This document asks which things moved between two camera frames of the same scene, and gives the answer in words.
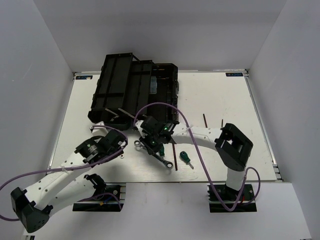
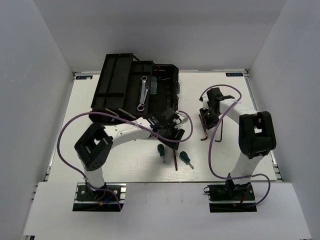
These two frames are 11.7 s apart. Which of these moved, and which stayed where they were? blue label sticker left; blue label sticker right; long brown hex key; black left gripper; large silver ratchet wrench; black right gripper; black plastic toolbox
Moved: black right gripper; black left gripper; large silver ratchet wrench
Stayed: blue label sticker right; long brown hex key; black plastic toolbox; blue label sticker left
